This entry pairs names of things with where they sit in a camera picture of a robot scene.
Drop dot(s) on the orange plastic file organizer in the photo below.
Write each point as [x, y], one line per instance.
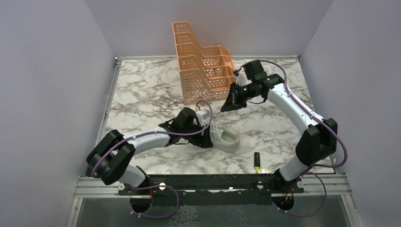
[206, 72]

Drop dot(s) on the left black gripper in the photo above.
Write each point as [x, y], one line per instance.
[204, 140]

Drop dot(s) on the black yellow highlighter marker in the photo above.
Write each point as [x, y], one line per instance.
[257, 162]

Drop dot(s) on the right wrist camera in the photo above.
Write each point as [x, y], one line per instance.
[250, 72]

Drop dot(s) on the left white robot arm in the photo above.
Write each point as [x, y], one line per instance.
[110, 159]

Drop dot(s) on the white sneaker shoe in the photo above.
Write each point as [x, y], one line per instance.
[224, 139]

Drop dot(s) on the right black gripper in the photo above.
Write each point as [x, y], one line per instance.
[232, 102]

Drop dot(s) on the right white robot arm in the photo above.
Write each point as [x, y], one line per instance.
[317, 140]

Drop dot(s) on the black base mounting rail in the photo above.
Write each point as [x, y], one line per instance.
[211, 190]

